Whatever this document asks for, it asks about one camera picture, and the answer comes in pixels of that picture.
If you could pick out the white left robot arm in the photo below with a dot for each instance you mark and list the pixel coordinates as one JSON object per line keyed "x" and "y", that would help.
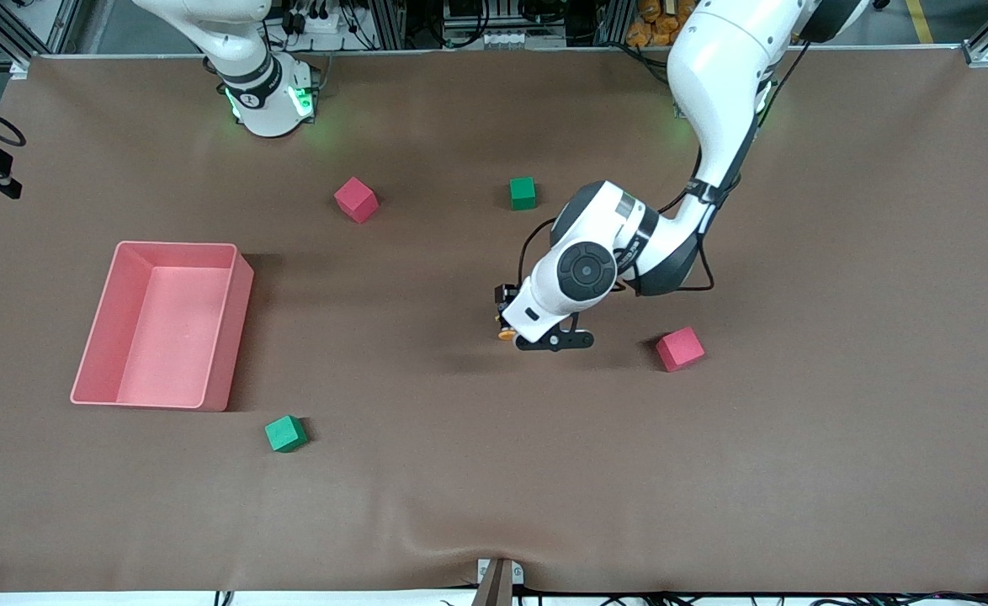
{"x": 713, "y": 76}

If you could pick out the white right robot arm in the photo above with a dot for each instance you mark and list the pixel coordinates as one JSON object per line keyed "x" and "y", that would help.
{"x": 267, "y": 101}

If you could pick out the green foam cube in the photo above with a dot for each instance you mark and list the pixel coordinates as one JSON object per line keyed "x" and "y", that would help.
{"x": 523, "y": 194}
{"x": 285, "y": 433}

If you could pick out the brown table cover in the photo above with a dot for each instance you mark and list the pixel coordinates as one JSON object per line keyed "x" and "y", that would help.
{"x": 494, "y": 471}

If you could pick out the pink foam cube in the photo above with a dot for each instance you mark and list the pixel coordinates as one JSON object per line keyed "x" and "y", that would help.
{"x": 679, "y": 349}
{"x": 355, "y": 199}

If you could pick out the pink plastic bin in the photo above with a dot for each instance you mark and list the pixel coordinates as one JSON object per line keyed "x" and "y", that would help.
{"x": 166, "y": 353}

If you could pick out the orange snack bags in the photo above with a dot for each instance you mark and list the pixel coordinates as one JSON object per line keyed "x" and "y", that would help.
{"x": 650, "y": 25}

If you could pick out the white power strip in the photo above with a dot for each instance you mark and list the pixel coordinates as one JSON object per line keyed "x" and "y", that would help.
{"x": 317, "y": 23}

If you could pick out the yellow floor tape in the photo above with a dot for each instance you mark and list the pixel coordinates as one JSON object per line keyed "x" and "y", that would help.
{"x": 921, "y": 21}

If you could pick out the metal clamp bracket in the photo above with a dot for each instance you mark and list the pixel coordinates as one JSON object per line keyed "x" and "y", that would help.
{"x": 517, "y": 574}

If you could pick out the aluminium extrusion post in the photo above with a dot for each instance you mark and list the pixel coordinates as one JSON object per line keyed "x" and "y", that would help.
{"x": 612, "y": 21}
{"x": 389, "y": 21}

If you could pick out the brown angled post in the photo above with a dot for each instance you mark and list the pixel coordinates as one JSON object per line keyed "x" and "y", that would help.
{"x": 494, "y": 589}

